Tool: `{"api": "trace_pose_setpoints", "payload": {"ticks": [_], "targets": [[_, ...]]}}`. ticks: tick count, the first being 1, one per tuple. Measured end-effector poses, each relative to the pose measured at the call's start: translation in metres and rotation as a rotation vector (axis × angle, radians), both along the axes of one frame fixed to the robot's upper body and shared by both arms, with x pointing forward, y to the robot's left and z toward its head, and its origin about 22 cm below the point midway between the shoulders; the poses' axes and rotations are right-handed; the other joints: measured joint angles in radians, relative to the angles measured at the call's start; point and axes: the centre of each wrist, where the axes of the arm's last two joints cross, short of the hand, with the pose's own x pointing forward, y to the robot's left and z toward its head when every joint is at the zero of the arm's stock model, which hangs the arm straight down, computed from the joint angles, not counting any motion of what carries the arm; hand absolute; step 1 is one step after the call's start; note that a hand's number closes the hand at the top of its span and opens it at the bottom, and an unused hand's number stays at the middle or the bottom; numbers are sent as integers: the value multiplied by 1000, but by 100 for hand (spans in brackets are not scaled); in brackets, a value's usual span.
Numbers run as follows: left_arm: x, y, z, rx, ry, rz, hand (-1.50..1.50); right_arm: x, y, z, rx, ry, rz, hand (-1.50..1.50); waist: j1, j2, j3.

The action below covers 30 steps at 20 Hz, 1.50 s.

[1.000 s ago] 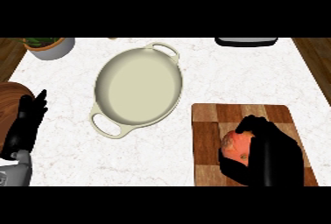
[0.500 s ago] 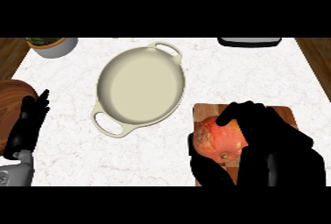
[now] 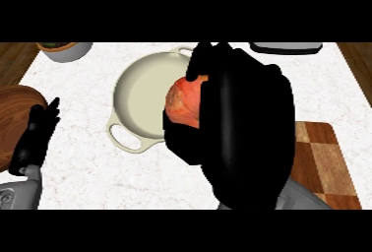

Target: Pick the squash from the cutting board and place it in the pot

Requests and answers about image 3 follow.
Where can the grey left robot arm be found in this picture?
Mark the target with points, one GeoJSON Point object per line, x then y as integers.
{"type": "Point", "coordinates": [21, 192]}

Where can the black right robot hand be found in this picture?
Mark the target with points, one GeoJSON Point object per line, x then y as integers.
{"type": "Point", "coordinates": [247, 131]}

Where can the orange squash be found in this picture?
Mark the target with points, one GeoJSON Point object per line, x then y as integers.
{"type": "Point", "coordinates": [185, 100]}

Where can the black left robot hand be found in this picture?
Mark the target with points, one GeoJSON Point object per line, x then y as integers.
{"type": "Point", "coordinates": [35, 131]}

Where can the round brown wooden board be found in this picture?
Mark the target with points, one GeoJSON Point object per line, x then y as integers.
{"type": "Point", "coordinates": [15, 121]}

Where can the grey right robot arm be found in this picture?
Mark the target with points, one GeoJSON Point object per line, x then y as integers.
{"type": "Point", "coordinates": [303, 198]}

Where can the checkered wooden cutting board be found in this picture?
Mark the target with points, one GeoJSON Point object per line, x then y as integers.
{"type": "Point", "coordinates": [325, 164]}

